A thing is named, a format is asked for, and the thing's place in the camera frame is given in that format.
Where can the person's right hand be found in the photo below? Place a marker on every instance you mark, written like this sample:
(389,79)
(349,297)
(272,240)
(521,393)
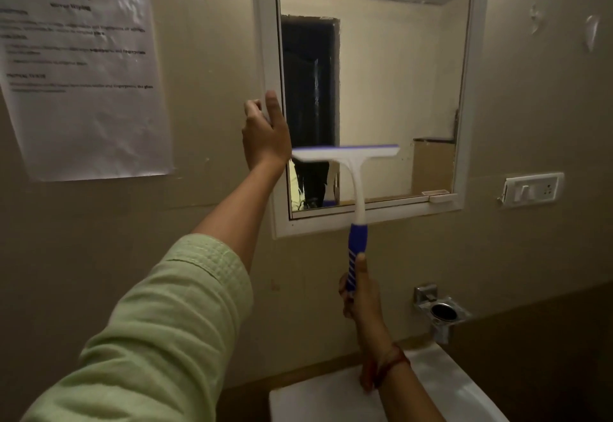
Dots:
(365,304)

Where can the person's left hand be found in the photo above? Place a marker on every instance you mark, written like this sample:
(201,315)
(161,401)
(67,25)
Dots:
(266,141)

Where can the person's right thumb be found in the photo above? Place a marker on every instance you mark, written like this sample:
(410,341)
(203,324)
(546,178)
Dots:
(361,270)

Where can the person's left thumb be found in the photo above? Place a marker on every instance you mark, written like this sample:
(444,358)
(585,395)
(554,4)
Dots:
(274,106)

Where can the white and blue squeegee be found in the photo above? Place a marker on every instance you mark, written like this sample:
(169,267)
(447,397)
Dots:
(357,182)

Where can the white framed wall mirror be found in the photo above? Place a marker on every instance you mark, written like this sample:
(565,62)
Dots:
(397,76)

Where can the person's left forearm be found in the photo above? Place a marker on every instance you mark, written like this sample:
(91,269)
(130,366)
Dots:
(239,215)

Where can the person's right forearm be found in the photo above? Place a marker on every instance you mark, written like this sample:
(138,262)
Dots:
(407,395)

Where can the red thread wrist band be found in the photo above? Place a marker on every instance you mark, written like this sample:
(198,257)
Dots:
(389,364)

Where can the white ceramic sink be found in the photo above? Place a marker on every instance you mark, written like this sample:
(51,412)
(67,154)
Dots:
(335,395)

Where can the printed paper sheet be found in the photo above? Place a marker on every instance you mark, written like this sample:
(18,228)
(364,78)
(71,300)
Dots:
(81,81)

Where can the light green shirt sleeve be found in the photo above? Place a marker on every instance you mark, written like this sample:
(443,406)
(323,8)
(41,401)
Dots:
(163,330)

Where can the chrome wall tumbler holder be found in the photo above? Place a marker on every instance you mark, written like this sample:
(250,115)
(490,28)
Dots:
(443,312)

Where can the white switch socket plate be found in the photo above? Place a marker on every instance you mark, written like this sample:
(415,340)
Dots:
(532,190)

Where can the clear adhesive wall hook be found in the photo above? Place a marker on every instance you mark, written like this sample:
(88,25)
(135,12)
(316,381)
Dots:
(592,32)
(536,18)

